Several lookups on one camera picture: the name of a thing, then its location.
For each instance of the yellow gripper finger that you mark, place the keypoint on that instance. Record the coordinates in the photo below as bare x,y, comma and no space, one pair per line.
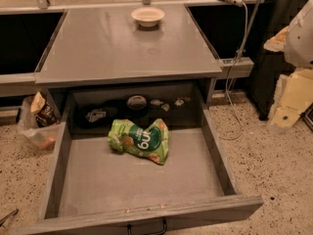
277,42
293,96

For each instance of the green rice chip bag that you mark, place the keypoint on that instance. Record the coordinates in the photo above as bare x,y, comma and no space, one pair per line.
152,143

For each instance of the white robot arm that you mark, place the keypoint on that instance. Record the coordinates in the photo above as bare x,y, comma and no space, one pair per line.
296,42

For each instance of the grey counter cabinet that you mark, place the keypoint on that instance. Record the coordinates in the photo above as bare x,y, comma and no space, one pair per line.
104,45

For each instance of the grey open drawer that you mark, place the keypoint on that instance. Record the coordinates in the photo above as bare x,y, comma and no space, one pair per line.
94,190

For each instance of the brown snack bag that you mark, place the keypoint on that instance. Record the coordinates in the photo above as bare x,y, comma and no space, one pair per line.
42,111

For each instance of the dark grey side cabinet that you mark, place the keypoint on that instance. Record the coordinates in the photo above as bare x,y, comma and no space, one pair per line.
271,17

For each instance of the metal pole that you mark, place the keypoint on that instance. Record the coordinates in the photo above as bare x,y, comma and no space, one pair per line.
248,26

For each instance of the crumpled white wrapper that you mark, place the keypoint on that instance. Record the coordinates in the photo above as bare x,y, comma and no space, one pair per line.
165,107

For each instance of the white bowl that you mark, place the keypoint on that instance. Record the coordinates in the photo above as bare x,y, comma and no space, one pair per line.
147,16

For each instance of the black round tape roll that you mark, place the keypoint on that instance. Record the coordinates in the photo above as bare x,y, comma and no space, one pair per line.
137,106

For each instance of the black pouch with label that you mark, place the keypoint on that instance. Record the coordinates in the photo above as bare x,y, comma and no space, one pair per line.
92,116

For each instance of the clear plastic bin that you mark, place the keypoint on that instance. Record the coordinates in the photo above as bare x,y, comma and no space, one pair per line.
42,137

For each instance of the metal tool tip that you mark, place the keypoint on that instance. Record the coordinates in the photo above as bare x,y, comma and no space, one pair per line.
6,217

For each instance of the black drawer handle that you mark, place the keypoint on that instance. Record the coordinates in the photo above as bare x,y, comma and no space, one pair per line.
155,228

